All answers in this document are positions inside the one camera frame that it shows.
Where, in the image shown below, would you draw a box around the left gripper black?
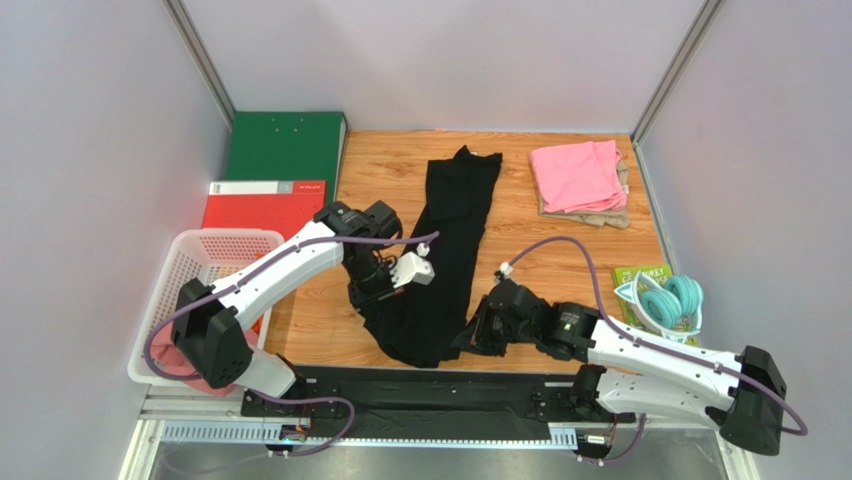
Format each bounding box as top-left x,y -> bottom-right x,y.
344,251 -> 406,324

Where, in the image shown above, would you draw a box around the black floral t shirt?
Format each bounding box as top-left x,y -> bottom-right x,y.
362,146 -> 503,368

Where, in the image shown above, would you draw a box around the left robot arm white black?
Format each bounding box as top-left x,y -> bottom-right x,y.
171,201 -> 402,398

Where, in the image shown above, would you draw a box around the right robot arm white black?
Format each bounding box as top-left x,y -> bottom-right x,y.
452,279 -> 787,456

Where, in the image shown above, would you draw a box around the orange t shirt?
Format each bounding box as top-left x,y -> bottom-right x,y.
251,317 -> 264,335

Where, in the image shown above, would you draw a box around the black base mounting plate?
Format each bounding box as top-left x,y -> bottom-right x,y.
240,365 -> 637,442

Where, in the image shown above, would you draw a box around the white plastic laundry basket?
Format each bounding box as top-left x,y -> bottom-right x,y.
127,228 -> 284,387

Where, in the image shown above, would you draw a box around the folded beige t shirt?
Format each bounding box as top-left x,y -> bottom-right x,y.
537,158 -> 632,230

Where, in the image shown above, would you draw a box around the folded pink t shirt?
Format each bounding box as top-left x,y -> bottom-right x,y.
530,140 -> 627,213

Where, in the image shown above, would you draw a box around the green book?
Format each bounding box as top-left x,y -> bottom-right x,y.
612,264 -> 700,347

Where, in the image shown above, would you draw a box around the teal headphones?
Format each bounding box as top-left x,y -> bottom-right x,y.
613,270 -> 705,344

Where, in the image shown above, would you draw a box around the dusty pink t shirt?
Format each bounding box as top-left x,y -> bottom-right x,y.
151,324 -> 236,397

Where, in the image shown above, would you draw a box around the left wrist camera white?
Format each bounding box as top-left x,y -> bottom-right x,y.
390,243 -> 435,289

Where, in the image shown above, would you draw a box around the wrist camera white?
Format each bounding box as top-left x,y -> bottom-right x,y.
495,262 -> 514,282
390,243 -> 435,289

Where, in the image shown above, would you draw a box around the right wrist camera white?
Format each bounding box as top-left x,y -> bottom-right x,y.
495,262 -> 514,282

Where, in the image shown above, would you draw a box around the red ring binder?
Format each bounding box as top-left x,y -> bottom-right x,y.
202,180 -> 326,239

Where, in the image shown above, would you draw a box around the green ring binder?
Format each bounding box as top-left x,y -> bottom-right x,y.
223,111 -> 348,203

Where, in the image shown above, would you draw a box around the aluminium frame rail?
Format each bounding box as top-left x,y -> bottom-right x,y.
136,382 -> 743,449

